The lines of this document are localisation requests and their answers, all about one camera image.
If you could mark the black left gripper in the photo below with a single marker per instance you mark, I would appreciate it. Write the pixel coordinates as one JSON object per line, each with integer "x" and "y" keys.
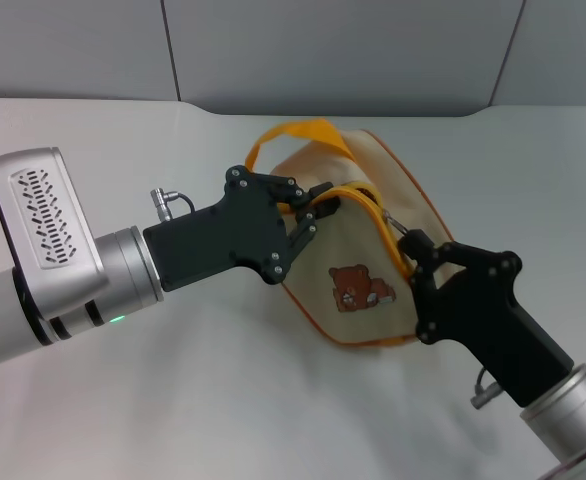
{"x": 223, "y": 240}

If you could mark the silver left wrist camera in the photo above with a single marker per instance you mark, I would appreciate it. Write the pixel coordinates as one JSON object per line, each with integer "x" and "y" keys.
{"x": 43, "y": 215}

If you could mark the metal zipper pull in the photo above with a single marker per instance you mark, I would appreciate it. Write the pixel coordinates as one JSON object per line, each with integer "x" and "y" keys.
{"x": 395, "y": 224}

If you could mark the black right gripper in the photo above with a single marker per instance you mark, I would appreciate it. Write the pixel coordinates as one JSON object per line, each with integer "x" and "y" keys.
{"x": 478, "y": 315}

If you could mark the beige food bag orange trim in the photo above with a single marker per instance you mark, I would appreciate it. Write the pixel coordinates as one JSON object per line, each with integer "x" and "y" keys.
{"x": 353, "y": 240}

